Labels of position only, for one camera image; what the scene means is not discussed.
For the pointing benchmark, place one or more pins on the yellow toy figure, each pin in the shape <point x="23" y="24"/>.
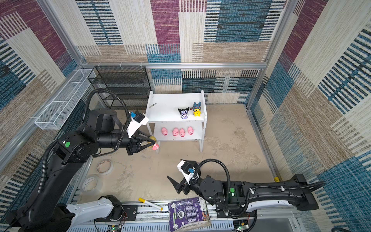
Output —
<point x="196" y="108"/>

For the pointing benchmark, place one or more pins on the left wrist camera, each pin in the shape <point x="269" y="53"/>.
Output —
<point x="136" y="121"/>

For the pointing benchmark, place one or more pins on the yellow white marker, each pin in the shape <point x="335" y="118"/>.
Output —
<point x="159" y="208"/>

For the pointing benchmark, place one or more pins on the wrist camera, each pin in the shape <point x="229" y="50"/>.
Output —
<point x="189" y="173"/>
<point x="136" y="121"/>

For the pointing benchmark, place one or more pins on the doll toy figure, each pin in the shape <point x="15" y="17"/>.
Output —
<point x="155" y="146"/>

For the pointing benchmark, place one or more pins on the white two-tier shelf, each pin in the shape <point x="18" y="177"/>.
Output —
<point x="162" y="111"/>

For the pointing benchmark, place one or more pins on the white wire mesh basket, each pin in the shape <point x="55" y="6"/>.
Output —
<point x="54" y="116"/>

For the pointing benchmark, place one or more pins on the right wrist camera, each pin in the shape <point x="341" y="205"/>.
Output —
<point x="189" y="173"/>

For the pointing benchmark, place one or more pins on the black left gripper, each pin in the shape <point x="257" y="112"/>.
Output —
<point x="135" y="143"/>

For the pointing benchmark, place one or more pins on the purple toy package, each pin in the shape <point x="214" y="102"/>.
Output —
<point x="188" y="214"/>

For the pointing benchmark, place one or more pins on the clear tape roll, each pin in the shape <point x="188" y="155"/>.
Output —
<point x="104" y="167"/>
<point x="91" y="184"/>

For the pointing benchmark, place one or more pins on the black wire mesh shelf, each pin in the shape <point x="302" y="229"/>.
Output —
<point x="129" y="83"/>

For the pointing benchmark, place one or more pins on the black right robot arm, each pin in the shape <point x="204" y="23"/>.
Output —
<point x="235" y="198"/>

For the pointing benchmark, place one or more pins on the pink pig toy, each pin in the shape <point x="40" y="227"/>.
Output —
<point x="175" y="131"/>
<point x="182" y="132"/>
<point x="190" y="131"/>
<point x="164" y="131"/>

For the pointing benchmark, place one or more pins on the black purple Kuromi figurine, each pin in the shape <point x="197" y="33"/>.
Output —
<point x="183" y="113"/>

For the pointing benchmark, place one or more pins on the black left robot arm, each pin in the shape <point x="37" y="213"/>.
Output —
<point x="62" y="159"/>

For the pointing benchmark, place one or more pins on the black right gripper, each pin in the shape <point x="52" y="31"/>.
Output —
<point x="185" y="187"/>

